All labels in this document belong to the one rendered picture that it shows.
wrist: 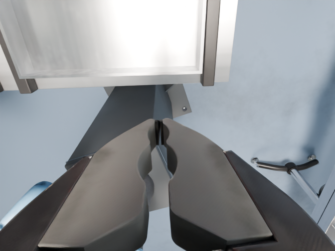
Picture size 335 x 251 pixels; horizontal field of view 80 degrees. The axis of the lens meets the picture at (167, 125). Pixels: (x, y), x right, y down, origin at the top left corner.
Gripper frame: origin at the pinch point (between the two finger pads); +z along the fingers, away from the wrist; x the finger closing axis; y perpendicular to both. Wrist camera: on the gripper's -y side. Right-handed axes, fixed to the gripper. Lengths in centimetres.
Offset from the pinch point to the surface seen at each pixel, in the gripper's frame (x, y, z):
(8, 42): -19.7, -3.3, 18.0
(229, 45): 10.4, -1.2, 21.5
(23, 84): -20.9, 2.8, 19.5
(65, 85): -15.8, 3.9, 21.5
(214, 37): 7.6, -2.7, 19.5
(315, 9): 82, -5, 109
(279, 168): 79, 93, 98
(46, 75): -16.3, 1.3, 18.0
